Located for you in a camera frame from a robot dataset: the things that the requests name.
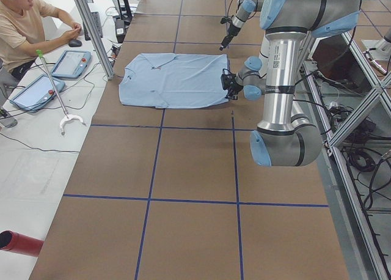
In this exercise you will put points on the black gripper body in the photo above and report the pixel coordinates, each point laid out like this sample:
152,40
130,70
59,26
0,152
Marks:
231,31
233,86

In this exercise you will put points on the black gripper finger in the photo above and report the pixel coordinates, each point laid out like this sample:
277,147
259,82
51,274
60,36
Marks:
225,42

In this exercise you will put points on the light blue t-shirt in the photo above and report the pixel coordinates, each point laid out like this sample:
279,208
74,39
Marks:
173,81

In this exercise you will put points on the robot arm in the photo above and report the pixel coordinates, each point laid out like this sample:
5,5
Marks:
245,10
284,136

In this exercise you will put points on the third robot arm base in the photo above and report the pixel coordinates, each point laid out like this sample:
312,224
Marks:
378,50

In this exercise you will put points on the black power adapter box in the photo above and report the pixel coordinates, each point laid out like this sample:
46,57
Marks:
120,30

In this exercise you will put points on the black computer mouse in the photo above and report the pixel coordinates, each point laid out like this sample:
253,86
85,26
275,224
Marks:
75,43

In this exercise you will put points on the far blue teach pendant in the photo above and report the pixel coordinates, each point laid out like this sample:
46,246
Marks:
71,64

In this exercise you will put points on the blue teach pendant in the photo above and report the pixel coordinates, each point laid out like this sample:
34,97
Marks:
35,96
71,64

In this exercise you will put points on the reacher grabber stick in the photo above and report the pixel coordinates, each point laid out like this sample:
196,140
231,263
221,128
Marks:
67,116

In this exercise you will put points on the near blue teach pendant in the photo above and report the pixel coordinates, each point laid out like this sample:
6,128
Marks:
35,96

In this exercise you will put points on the person in beige shirt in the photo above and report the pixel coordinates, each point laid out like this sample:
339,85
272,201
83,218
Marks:
22,33

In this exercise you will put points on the red cylinder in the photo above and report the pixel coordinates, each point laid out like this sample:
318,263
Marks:
20,243

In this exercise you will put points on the aluminium frame cage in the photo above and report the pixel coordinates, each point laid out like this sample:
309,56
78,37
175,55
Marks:
350,101

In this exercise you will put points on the aluminium frame post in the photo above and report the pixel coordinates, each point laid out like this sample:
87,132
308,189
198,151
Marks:
85,13

